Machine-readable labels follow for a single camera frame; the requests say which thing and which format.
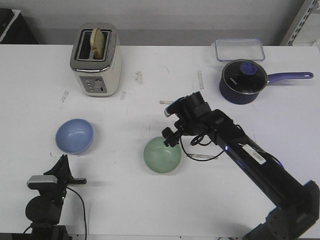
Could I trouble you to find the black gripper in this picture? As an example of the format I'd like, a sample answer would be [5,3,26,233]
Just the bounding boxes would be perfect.
[161,98,208,148]
[43,154,87,198]

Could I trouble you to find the green bowl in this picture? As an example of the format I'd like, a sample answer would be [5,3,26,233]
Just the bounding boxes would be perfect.
[143,136,182,174]

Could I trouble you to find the blue bowl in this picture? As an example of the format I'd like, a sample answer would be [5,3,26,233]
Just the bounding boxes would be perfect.
[55,118,94,155]

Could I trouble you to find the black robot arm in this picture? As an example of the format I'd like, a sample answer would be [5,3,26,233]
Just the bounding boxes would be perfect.
[20,154,88,240]
[162,91,320,240]

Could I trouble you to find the dark blue saucepan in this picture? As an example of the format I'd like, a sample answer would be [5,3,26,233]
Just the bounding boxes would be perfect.
[219,72,314,105]

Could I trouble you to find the glass lid blue knob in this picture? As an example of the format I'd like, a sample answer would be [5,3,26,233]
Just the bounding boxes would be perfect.
[222,59,268,95]

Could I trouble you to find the clear blue-rimmed food container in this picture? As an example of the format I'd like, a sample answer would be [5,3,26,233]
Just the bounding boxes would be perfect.
[211,38,265,62]

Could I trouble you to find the cream and steel toaster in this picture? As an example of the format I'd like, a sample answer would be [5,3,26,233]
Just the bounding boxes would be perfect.
[70,22,123,97]

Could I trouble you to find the slice of toast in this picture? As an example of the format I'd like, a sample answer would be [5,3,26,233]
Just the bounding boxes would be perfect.
[90,28,105,60]

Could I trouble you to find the black box in corner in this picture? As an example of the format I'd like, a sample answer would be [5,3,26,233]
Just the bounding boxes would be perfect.
[0,8,39,45]

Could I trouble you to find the white metal shelf upright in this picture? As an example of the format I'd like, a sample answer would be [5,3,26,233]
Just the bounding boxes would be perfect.
[279,0,320,46]

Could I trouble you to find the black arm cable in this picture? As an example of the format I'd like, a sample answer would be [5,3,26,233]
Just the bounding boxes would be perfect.
[65,186,88,240]
[180,133,226,162]

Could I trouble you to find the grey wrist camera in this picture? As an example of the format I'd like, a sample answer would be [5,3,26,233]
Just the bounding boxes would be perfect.
[164,96,186,118]

